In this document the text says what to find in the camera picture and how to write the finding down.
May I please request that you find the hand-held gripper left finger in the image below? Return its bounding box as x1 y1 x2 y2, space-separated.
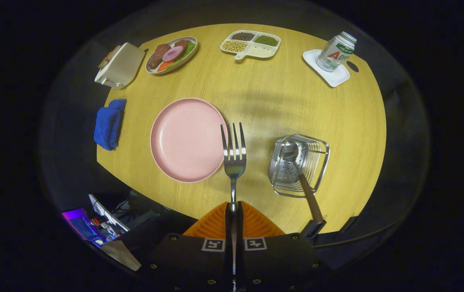
139 202 232 292

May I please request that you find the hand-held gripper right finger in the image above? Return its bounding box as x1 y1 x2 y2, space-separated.
238 202 329 292

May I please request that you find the metal spoon with brown handle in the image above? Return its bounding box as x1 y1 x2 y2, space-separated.
282 141 325 223

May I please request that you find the metal fork with brown handle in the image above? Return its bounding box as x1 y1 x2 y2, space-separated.
220 122 247 280

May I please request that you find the black block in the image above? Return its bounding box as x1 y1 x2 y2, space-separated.
300 220 327 239

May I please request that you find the tan cardboard piece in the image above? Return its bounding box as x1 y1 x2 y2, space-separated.
101 240 141 271

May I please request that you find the white strip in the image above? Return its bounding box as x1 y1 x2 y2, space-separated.
88 194 130 232

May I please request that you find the pink round plate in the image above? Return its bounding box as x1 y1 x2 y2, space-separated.
150 97 229 183

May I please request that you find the purple lit screen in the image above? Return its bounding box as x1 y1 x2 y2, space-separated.
62 208 107 248

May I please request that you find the blue folded cloth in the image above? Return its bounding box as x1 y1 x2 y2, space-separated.
94 99 127 151

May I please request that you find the white square coaster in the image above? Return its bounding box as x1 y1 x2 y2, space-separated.
302 49 351 88

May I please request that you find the pink ham slice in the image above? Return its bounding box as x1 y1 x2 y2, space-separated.
162 45 185 62

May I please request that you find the white toaster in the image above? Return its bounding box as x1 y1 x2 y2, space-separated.
94 42 146 90

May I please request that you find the brown meat piece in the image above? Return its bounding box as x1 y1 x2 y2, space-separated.
148 43 171 69

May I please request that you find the white divided bean tray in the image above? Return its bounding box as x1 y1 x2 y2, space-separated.
220 30 281 60

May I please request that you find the green lettuce leaf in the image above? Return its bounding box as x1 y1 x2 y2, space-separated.
181 42 197 61

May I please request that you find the toast slice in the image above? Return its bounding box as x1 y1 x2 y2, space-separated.
98 45 122 69

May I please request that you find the metal wire rack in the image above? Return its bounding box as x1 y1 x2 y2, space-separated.
268 134 330 198

